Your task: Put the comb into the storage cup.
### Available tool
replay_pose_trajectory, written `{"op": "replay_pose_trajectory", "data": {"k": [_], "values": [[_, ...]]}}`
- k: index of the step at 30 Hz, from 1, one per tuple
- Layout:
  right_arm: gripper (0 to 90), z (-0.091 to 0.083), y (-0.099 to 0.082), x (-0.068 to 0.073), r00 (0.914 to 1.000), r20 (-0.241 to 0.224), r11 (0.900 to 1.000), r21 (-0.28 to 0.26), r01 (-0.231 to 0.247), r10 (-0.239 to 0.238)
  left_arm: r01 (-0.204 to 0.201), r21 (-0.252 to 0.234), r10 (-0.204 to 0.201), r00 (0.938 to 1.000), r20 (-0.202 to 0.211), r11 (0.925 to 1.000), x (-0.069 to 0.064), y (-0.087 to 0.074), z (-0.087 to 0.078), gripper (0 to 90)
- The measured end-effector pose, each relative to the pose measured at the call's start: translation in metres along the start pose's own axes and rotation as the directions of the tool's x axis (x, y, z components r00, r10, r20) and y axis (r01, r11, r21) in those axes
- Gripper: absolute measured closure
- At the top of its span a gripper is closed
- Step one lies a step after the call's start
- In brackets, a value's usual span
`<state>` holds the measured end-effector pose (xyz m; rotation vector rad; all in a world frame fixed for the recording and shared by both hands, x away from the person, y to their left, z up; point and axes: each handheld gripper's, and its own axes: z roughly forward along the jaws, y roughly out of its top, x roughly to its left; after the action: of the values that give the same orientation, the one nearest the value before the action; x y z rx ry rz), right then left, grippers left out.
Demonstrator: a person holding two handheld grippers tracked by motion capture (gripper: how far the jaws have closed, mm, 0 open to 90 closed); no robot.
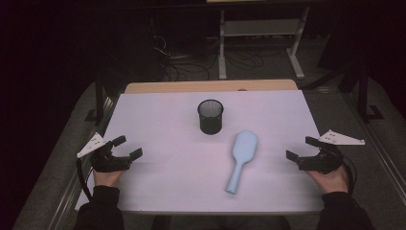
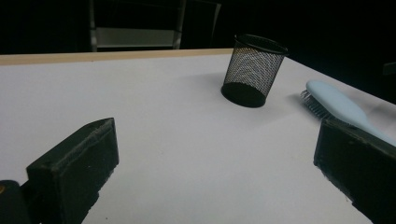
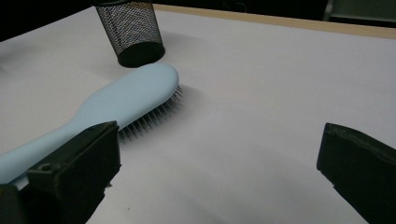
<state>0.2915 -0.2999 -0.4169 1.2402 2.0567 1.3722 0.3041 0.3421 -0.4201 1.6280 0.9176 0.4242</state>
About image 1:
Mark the light blue hairbrush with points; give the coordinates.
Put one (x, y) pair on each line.
(243, 150)

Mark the black mesh cup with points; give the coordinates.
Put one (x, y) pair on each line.
(210, 119)

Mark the wooden desk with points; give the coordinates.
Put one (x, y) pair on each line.
(191, 86)

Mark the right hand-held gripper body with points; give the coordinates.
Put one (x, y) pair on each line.
(322, 159)

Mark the person's left hand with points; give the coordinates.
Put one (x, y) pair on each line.
(108, 178)

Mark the person's right hand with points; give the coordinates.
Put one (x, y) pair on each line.
(330, 182)

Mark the black metal stand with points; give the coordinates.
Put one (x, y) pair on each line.
(363, 96)
(99, 96)

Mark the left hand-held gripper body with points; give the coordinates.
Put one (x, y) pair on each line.
(108, 161)

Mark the white metal desk frame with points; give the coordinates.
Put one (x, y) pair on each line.
(261, 27)

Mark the white table cover board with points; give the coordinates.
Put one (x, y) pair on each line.
(178, 185)

